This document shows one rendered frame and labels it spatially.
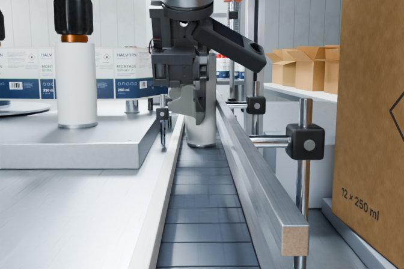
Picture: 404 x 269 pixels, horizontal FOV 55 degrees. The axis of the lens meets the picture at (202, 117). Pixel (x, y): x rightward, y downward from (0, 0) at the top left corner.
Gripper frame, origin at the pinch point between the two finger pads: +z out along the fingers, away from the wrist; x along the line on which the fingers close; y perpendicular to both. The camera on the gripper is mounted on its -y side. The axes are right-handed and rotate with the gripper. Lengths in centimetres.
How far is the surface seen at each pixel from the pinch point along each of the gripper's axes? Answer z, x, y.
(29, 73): 17, -42, 47
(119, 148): 8.6, -1.8, 14.9
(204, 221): -10.0, 28.4, 0.2
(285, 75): 165, -276, -86
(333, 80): 118, -194, -101
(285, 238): -26.4, 41.5, -2.8
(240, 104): -1.7, -1.3, -6.5
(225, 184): -4.4, 18.7, -2.7
